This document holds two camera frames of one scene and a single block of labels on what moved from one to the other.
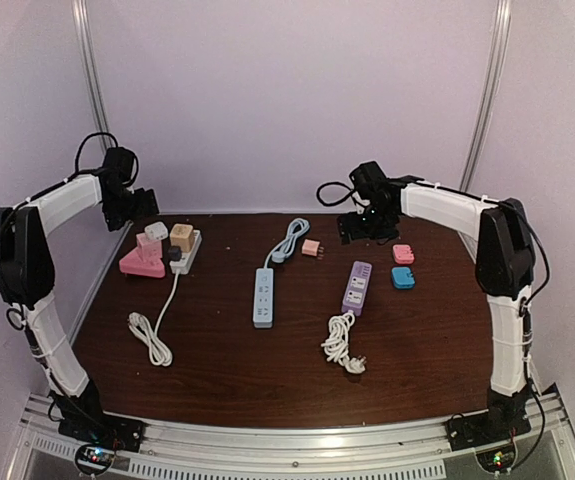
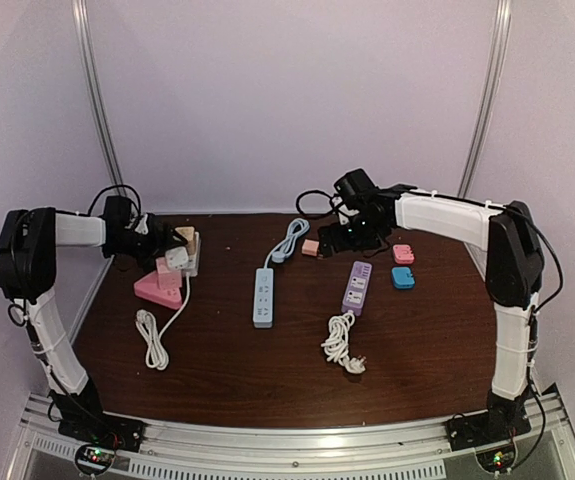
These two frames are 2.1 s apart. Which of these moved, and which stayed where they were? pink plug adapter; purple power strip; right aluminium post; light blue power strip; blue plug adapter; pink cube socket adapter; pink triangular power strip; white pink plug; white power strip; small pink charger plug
Moved: pink cube socket adapter; white power strip; white pink plug; pink triangular power strip
Stayed: right aluminium post; blue plug adapter; light blue power strip; pink plug adapter; small pink charger plug; purple power strip
